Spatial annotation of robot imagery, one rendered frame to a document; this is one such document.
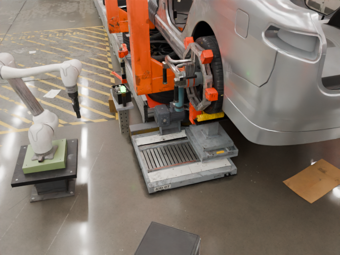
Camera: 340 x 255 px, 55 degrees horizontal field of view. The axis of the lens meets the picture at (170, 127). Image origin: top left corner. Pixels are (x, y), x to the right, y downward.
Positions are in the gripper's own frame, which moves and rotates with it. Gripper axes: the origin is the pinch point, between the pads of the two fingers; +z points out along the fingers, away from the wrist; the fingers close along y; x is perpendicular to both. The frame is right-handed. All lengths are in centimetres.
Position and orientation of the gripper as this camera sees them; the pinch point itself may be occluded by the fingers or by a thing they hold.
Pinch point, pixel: (78, 114)
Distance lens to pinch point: 266.4
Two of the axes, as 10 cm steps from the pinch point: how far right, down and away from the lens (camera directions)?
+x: 10.0, -0.7, -0.1
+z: 0.6, 8.3, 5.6
